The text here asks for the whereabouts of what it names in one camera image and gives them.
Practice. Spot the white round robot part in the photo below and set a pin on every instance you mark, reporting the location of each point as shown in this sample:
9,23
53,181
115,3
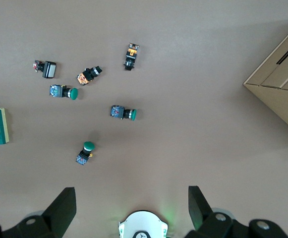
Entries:
143,221

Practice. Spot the brown cardboard box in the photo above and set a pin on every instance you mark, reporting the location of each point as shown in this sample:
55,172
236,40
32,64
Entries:
280,96

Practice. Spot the black selector switch, orange block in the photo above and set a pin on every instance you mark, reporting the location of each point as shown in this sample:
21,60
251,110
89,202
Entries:
130,58
87,75

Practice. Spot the green mushroom pushbutton switch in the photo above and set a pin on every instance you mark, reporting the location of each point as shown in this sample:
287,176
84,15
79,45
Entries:
88,145
117,111
73,93

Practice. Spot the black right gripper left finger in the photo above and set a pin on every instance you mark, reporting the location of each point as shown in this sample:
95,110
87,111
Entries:
57,215

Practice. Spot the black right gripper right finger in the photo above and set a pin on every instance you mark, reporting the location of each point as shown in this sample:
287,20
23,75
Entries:
203,215

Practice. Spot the red-base black square switch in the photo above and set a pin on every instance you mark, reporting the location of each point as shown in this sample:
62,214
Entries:
49,70

